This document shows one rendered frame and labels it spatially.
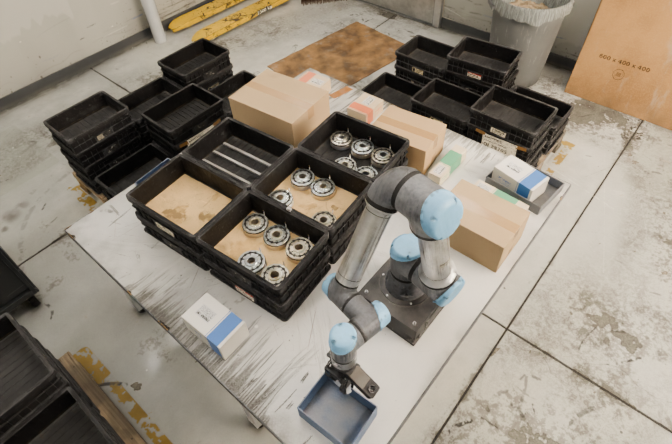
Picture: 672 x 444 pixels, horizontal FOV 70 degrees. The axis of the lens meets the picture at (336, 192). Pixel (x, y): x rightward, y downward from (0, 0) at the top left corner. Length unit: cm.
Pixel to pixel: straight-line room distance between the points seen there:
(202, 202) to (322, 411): 96
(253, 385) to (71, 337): 144
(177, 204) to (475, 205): 121
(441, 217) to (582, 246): 203
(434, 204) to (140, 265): 134
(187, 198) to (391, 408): 115
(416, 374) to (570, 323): 126
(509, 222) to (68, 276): 243
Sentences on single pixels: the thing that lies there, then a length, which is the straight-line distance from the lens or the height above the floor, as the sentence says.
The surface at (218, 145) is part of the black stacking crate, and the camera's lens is 233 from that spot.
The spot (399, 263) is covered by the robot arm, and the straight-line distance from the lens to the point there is 160.
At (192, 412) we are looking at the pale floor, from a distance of 255.
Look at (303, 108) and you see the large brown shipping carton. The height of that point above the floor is 90.
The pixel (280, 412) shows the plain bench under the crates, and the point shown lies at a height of 70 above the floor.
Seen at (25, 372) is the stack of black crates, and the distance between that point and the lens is 236.
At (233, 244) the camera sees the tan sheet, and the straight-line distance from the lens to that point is 191.
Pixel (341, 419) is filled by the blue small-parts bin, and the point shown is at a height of 70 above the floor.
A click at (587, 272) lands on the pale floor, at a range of 304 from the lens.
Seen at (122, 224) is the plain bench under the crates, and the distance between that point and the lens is 232.
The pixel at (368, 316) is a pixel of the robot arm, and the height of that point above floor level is 109.
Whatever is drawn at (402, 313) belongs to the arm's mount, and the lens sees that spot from 172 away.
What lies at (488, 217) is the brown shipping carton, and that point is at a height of 86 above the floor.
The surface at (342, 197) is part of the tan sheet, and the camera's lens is 200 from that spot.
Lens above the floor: 230
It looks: 47 degrees down
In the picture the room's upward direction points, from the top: 3 degrees counter-clockwise
